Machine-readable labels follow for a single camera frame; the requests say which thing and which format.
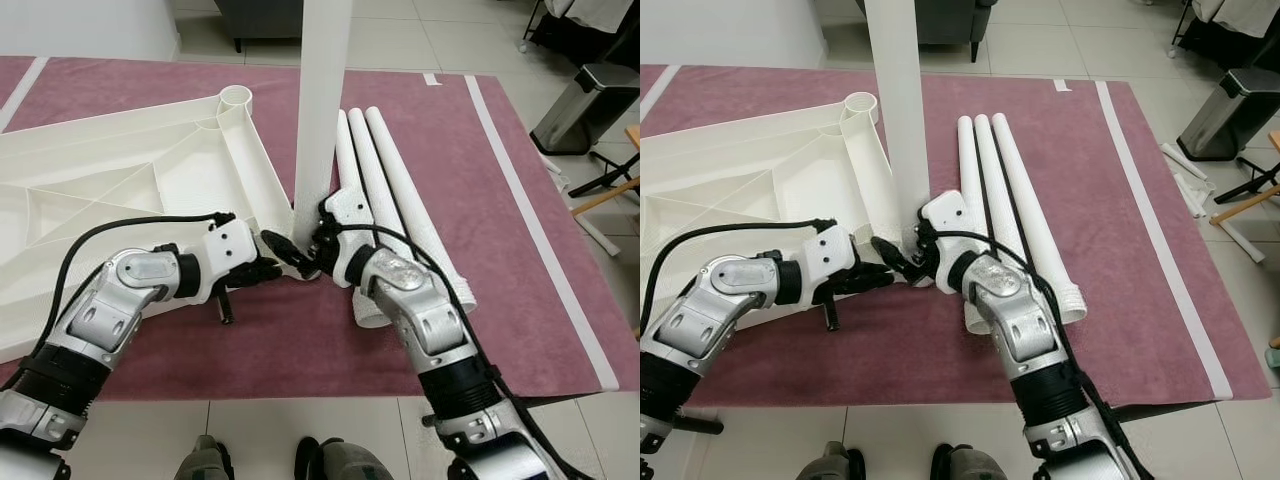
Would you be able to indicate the dark grey armchair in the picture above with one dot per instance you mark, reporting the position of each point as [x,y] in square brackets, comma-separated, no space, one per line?
[955,20]
[260,15]

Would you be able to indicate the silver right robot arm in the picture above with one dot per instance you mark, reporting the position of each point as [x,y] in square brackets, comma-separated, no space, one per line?
[1020,320]
[420,310]

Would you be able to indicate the grey robot left foot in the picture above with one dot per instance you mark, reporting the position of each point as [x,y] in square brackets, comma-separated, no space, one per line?
[205,460]
[838,462]

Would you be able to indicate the mauve tablecloth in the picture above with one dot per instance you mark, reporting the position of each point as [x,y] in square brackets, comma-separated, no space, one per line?
[300,340]
[900,350]

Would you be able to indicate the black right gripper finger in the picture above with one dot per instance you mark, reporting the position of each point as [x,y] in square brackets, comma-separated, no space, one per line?
[288,253]
[893,258]

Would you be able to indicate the white plastic children table top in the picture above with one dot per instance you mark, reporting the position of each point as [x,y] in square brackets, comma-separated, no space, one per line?
[760,170]
[130,160]

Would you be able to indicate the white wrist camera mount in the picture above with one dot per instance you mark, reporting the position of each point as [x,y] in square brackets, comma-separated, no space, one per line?
[228,250]
[825,255]
[945,210]
[350,210]

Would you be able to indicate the black metal table frame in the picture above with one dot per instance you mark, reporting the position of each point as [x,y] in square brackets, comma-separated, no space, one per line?
[700,422]

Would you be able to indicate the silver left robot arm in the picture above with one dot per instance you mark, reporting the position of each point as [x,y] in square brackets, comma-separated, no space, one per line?
[730,310]
[110,310]

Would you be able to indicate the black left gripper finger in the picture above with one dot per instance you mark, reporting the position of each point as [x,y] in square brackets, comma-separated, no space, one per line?
[262,266]
[252,283]
[870,272]
[858,288]

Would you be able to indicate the dark hanging clothes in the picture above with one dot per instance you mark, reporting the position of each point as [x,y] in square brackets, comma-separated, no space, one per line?
[600,45]
[1215,50]

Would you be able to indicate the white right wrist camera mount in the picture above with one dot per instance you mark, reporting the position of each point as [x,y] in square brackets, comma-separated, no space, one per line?
[945,210]
[350,210]

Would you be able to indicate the white plastic strip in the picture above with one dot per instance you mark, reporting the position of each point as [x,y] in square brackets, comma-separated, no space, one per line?
[1186,180]
[555,172]

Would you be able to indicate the grey metal pedal bin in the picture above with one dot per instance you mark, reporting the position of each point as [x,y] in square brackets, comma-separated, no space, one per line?
[585,110]
[1230,115]

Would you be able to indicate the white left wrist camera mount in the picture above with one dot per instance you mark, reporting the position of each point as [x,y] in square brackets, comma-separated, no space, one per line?
[825,255]
[228,250]

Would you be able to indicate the grey robot foot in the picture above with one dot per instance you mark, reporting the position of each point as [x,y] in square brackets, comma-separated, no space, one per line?
[340,462]
[970,465]
[838,462]
[205,460]

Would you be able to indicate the grey robot right foot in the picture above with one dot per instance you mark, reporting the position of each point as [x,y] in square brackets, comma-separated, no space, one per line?
[340,462]
[970,465]

